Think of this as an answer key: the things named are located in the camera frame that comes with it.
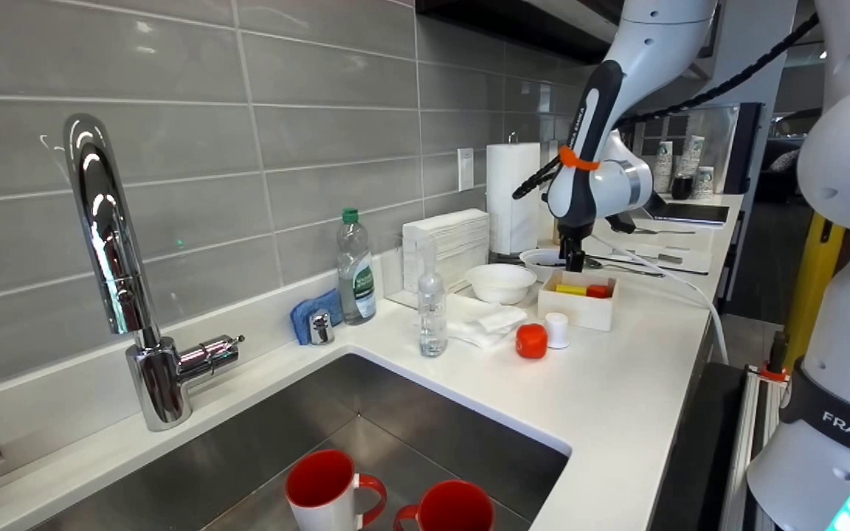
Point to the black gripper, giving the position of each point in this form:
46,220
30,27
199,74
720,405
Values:
574,237

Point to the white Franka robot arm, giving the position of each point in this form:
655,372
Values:
641,41

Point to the white plastic bowl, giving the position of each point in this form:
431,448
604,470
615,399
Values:
500,284

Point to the yellow toy block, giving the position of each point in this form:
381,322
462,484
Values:
570,290

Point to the red toy block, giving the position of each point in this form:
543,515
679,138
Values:
601,290

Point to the light wooden box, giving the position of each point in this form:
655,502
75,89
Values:
582,313

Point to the small white cup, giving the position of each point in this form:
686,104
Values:
555,333

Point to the white paper towel roll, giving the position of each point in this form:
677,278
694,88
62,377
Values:
511,197

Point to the red toy tomato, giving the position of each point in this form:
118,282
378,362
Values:
533,341

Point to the white napkin stack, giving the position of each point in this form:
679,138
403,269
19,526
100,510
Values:
444,246

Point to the white bottle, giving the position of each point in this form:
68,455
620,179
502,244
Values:
664,166

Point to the dark-bottomed bottle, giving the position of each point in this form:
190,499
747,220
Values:
689,172

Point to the green-capped dish soap bottle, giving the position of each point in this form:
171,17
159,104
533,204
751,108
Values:
356,282

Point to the blue sponge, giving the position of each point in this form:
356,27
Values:
303,318

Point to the red and white mug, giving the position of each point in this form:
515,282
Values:
323,492
449,510

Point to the stainless steel sink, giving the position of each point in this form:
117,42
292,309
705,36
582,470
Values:
248,462

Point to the tall chrome faucet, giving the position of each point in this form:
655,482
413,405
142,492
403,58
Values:
109,254

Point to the white wall outlet plate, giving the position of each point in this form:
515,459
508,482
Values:
465,170

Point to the yellow post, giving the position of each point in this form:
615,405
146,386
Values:
810,297

